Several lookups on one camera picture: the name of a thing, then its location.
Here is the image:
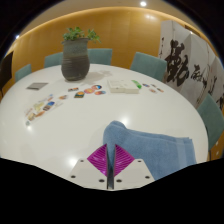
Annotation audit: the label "teal upholstered chairs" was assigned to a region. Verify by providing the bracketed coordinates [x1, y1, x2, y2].
[14, 48, 224, 153]

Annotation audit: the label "colourful sticker sheet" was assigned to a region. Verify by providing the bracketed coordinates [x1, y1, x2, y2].
[23, 93, 64, 123]

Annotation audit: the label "grey flat card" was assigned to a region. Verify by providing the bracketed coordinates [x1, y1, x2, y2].
[26, 81, 50, 91]

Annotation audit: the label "green small packet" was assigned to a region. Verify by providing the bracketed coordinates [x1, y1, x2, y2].
[131, 79, 143, 90]

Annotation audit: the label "black wall monitor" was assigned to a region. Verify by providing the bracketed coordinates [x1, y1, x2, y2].
[0, 50, 15, 91]

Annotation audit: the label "white book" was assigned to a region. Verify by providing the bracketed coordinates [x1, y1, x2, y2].
[107, 79, 140, 95]

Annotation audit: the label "grey ribbed pot with plant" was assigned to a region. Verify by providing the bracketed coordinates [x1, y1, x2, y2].
[60, 26, 102, 82]

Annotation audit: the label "recessed ceiling lights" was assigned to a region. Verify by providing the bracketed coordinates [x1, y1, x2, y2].
[13, 0, 148, 40]

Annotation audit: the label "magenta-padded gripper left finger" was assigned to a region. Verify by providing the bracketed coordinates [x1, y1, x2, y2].
[67, 143, 110, 190]

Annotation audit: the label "blue folded towel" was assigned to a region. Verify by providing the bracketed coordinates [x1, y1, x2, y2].
[102, 120, 198, 181]

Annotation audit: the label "dark square sticker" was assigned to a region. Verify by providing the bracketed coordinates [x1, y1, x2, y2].
[73, 90, 86, 99]

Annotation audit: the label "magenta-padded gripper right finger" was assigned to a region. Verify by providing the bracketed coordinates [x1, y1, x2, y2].
[111, 143, 156, 191]

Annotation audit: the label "white calligraphy folding screen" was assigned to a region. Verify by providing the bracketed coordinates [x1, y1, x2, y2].
[157, 19, 224, 111]

